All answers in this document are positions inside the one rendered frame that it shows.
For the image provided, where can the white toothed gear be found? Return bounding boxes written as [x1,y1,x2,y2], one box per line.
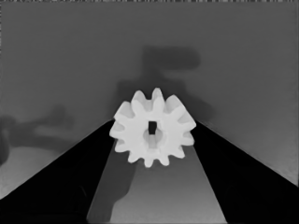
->
[108,87,197,169]

